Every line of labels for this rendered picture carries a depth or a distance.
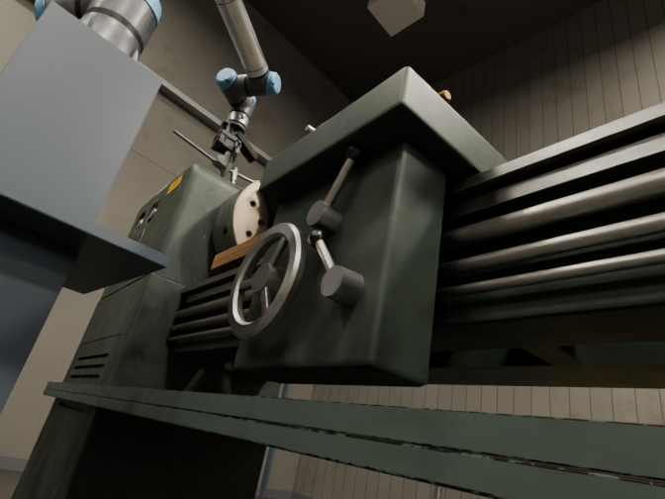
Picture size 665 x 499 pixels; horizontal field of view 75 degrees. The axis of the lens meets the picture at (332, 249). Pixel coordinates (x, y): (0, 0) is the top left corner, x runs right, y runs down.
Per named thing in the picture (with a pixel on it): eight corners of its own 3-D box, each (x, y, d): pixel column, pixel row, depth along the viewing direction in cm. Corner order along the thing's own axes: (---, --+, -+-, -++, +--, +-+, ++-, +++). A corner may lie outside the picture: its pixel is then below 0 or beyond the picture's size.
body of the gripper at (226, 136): (209, 149, 153) (219, 124, 158) (230, 162, 158) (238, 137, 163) (218, 142, 147) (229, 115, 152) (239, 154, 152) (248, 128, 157)
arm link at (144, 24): (117, 2, 80) (143, -42, 86) (62, 11, 85) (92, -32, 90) (155, 56, 91) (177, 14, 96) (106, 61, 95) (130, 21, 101)
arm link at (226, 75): (245, 64, 148) (258, 89, 157) (217, 66, 151) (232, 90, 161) (238, 81, 145) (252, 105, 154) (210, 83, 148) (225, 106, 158)
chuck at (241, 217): (200, 254, 118) (241, 167, 133) (288, 305, 133) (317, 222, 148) (214, 247, 111) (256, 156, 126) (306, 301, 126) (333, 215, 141)
